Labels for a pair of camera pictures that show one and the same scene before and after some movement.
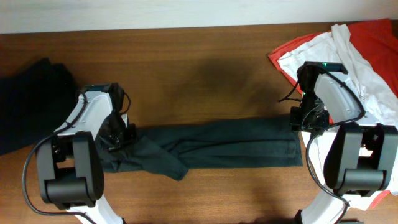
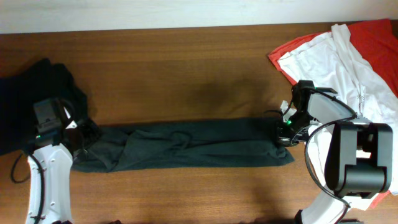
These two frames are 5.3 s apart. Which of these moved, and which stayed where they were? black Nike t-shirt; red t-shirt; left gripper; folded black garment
Moved: left gripper
Stayed: folded black garment; red t-shirt; black Nike t-shirt
